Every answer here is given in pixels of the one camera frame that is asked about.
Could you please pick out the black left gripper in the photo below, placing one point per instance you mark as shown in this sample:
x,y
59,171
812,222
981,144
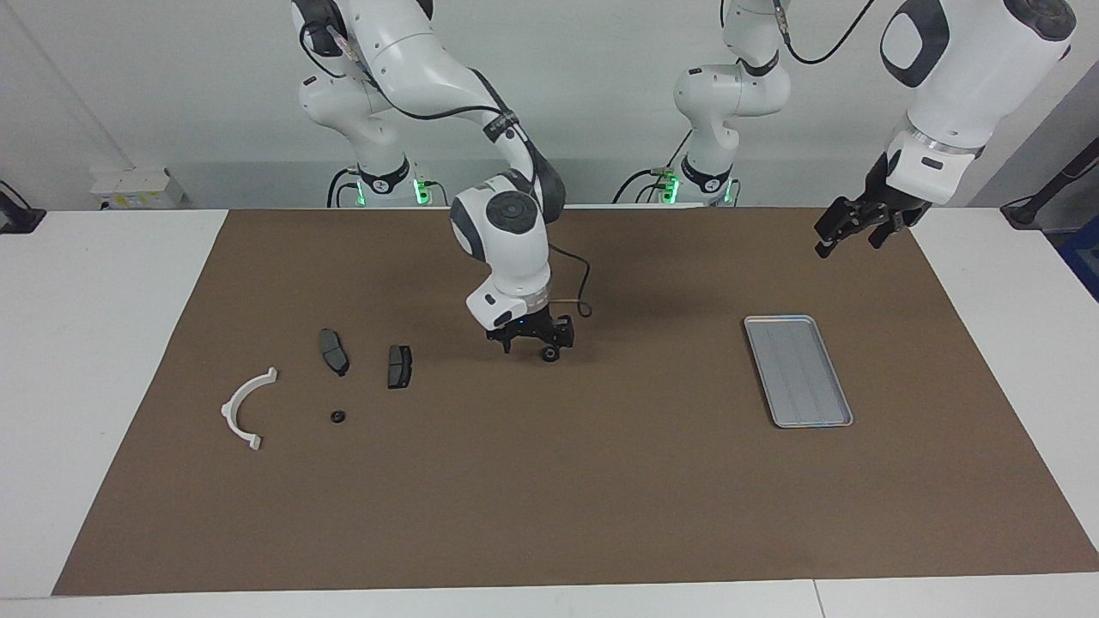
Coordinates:
x,y
883,206

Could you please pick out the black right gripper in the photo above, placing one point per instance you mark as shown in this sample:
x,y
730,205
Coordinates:
x,y
524,326

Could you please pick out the large black bearing gear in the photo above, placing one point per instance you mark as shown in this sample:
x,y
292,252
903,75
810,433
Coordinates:
x,y
549,354

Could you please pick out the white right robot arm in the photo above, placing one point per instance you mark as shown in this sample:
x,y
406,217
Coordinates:
x,y
506,232

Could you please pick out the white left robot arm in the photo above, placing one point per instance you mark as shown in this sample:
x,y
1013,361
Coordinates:
x,y
970,77

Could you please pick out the silver metal tray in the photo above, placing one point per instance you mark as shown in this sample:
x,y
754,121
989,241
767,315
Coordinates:
x,y
807,408

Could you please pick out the brown table mat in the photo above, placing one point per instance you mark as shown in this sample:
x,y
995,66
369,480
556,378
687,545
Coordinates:
x,y
549,481

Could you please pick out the short dark brake pad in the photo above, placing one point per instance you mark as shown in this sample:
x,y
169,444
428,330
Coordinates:
x,y
399,367

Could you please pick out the long dark brake pad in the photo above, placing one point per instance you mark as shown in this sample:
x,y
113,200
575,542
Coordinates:
x,y
333,352

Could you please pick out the blue box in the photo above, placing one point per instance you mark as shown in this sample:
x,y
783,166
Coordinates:
x,y
1086,257

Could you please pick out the white power box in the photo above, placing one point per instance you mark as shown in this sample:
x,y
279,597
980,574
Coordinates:
x,y
137,189

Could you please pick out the black clamp mount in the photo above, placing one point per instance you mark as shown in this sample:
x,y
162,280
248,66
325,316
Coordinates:
x,y
17,219

